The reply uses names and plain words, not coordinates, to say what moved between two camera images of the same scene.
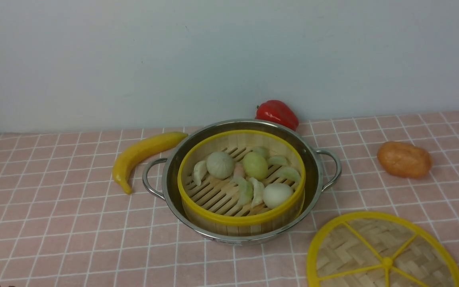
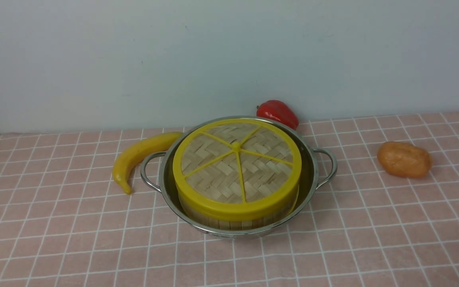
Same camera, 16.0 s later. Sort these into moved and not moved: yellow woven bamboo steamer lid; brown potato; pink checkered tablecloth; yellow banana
Moved: yellow woven bamboo steamer lid
Not moved: brown potato; yellow banana; pink checkered tablecloth
